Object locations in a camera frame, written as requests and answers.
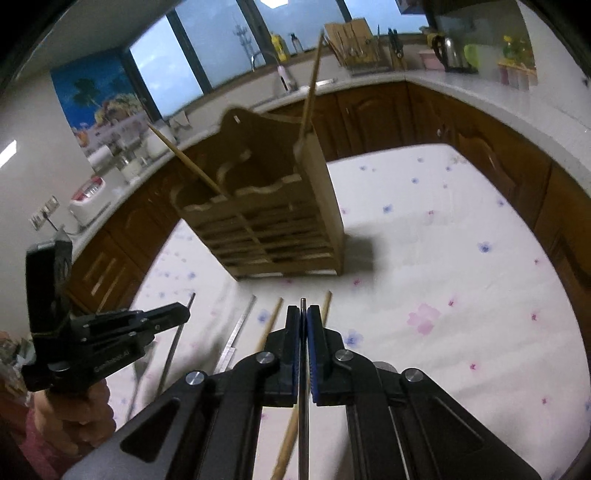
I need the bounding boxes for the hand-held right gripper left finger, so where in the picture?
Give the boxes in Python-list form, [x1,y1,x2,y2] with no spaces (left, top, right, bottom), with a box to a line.
[62,305,302,480]

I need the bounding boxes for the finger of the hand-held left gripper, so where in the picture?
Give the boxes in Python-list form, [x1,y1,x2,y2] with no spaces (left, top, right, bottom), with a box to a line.
[74,302,191,343]

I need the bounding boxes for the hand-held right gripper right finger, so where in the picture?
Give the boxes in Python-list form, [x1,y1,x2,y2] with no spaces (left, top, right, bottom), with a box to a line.
[305,305,543,480]

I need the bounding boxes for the metal chopstick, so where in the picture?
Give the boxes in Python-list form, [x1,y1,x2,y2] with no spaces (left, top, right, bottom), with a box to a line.
[298,298,308,480]
[156,292,196,398]
[216,294,258,371]

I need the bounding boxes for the wooden utensil holder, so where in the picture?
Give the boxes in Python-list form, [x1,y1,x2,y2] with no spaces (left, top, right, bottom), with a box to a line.
[170,107,346,281]

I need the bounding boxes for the person's left forearm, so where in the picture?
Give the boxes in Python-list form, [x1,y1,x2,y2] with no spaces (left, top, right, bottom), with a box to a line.
[14,401,70,480]

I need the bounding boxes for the person's left hand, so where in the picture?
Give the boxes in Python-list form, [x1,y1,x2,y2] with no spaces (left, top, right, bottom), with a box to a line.
[45,376,117,455]

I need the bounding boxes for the white and red rice cooker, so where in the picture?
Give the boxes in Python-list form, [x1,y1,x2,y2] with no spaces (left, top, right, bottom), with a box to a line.
[68,176,108,228]

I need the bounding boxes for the white jar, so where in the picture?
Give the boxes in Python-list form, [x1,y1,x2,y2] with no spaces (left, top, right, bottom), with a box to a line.
[117,151,145,184]

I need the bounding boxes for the paper towel roll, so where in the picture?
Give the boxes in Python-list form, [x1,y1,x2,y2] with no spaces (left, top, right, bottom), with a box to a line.
[87,144,117,172]

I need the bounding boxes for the ceiling light panel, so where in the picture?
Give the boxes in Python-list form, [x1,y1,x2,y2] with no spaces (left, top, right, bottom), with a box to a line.
[0,140,20,172]

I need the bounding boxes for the white cooking pot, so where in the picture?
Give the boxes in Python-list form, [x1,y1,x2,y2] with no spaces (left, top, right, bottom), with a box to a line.
[142,124,179,158]

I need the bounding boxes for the wooden lower cabinets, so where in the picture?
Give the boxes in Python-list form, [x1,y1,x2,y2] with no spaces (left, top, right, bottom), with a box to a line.
[62,80,591,315]

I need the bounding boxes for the white soap dispenser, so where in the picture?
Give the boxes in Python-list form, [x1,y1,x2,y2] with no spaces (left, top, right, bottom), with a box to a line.
[276,65,299,94]

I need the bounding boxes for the metal faucet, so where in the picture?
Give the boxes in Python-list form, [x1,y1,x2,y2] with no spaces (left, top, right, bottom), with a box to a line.
[250,50,279,73]

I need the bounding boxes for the kitchen window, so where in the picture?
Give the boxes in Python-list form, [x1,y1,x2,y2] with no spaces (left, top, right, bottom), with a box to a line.
[124,0,431,117]

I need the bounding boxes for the metal dish rack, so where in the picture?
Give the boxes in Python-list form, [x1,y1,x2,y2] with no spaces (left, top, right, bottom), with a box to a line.
[327,38,392,78]

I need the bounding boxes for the white kitchen countertop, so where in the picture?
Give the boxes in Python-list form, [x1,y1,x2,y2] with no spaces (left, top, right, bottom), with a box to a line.
[59,69,591,259]

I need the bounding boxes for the yellow oil bottle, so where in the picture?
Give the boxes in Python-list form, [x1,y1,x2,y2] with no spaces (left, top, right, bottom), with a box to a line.
[270,32,291,64]

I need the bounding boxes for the wooden knife block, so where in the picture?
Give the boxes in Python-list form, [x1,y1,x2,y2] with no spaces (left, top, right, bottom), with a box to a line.
[386,28,408,72]

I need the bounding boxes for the wooden cutting board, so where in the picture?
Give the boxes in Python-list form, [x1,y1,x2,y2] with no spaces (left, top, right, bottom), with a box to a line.
[324,17,371,52]

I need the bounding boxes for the steel electric kettle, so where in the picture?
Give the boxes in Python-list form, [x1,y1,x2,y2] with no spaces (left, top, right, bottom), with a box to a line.
[431,32,465,73]

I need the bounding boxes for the row of pink cups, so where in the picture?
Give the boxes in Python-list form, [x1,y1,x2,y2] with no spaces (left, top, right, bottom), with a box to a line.
[498,61,539,92]

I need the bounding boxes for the yellow green bottle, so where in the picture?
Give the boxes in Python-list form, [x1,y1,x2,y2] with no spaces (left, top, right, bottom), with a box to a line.
[502,34,528,62]

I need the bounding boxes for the wall socket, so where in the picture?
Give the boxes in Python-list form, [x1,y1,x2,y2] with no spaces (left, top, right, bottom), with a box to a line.
[29,195,62,230]

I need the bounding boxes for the beach wall poster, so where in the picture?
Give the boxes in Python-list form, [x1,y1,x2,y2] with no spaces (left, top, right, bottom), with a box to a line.
[50,60,154,149]

